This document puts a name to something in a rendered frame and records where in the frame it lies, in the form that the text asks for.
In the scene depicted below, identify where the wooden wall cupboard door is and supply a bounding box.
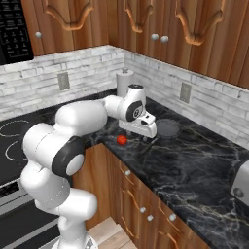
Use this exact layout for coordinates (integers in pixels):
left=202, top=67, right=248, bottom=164
left=160, top=0, right=249, bottom=90
left=20, top=0, right=110, bottom=57
left=108, top=0, right=162, bottom=65

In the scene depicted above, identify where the silver toaster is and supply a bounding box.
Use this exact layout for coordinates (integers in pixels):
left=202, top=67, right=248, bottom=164
left=230, top=160, right=249, bottom=207

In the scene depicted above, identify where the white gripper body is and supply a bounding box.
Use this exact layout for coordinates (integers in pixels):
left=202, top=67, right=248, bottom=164
left=118, top=119, right=159, bottom=139

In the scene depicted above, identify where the red tomato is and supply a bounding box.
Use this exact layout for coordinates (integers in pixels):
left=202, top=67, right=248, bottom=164
left=117, top=134, right=128, bottom=146

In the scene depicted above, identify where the grey wall socket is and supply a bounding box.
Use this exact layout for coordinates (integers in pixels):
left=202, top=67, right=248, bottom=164
left=179, top=81, right=193, bottom=105
left=56, top=71, right=71, bottom=91

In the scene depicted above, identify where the wooden base cupboard door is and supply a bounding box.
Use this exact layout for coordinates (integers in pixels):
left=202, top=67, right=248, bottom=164
left=146, top=212, right=183, bottom=249
left=111, top=181, right=150, bottom=249

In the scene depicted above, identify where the black microwave oven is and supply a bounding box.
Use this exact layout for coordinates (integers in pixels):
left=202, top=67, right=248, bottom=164
left=0, top=0, right=35, bottom=66

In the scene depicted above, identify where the dark grey pan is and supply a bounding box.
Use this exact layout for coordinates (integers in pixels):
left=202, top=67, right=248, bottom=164
left=139, top=118, right=181, bottom=154

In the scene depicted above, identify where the wooden drawer front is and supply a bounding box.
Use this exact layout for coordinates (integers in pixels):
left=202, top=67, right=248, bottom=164
left=156, top=197, right=208, bottom=249
left=111, top=155, right=159, bottom=208

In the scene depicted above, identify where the black stove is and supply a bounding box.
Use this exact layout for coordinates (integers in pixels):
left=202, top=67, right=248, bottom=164
left=0, top=111, right=66, bottom=249

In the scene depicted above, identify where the white paper towel roll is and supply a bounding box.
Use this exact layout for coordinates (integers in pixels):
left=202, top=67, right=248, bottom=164
left=116, top=67, right=135, bottom=98

